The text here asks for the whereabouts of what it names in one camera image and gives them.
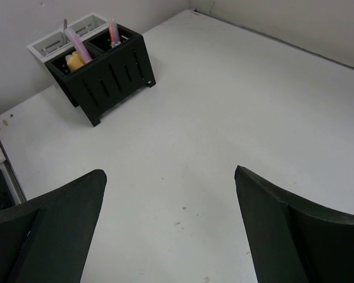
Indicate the orange yellow highlighter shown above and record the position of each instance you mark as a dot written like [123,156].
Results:
[75,62]

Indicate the red highlighter pen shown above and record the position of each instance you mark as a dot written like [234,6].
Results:
[111,31]

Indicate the black slotted container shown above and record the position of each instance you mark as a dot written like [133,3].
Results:
[111,77]

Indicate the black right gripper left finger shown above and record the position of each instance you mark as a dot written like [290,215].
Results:
[47,238]

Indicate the orange highlighter pen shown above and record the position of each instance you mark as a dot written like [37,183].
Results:
[116,37]

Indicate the white slotted container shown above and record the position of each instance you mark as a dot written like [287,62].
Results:
[56,43]

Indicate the pink purple highlighter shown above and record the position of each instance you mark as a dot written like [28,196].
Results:
[78,45]

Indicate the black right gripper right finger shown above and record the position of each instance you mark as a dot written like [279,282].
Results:
[293,239]

